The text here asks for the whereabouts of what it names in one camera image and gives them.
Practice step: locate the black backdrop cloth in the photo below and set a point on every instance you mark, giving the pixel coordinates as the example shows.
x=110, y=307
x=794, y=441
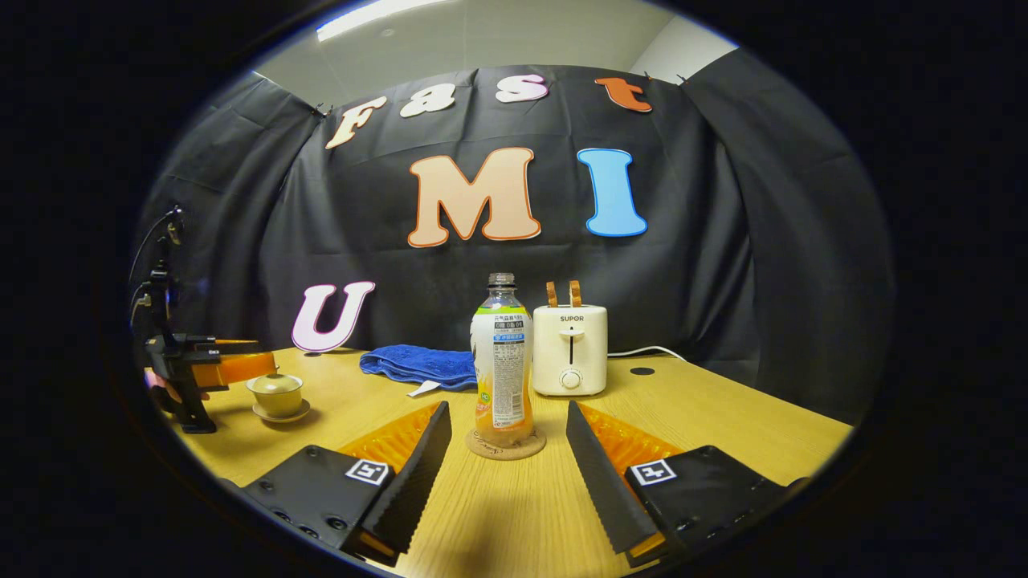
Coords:
x=707, y=265

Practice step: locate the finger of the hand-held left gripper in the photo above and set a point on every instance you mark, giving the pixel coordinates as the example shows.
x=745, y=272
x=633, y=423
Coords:
x=237, y=368
x=225, y=345

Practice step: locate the beige ceramic saucer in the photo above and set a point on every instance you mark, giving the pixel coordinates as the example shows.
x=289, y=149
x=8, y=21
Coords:
x=301, y=414

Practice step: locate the toast bread slice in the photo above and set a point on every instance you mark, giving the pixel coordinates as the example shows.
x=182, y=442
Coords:
x=552, y=295
x=575, y=294

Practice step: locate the blue folded towel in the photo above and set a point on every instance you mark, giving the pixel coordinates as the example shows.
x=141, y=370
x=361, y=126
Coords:
x=418, y=363

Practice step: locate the white toaster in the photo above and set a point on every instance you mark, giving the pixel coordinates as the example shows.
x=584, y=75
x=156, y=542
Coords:
x=570, y=349

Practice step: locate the round wooden coaster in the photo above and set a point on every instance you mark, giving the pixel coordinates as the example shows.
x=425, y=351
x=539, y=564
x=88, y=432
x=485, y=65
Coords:
x=482, y=448

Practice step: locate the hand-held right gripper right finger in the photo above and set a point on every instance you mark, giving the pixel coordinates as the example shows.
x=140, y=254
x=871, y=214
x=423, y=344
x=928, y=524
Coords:
x=602, y=482

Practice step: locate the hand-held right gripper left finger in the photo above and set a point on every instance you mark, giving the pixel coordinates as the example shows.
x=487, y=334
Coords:
x=418, y=474

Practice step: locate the beige ceramic teacup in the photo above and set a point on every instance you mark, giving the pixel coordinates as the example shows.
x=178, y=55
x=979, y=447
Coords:
x=277, y=404

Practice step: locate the clear plastic water bottle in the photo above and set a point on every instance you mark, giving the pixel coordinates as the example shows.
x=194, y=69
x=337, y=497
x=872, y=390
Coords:
x=502, y=361

